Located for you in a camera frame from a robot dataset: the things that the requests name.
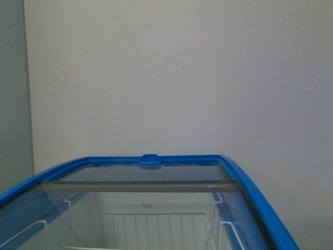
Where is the white chest freezer blue rim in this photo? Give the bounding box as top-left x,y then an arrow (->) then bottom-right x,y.
0,153 -> 300,250

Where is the freezer sliding glass lid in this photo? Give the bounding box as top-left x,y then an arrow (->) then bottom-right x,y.
1,181 -> 277,249

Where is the white wire freezer basket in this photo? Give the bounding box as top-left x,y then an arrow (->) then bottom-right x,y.
1,192 -> 246,249

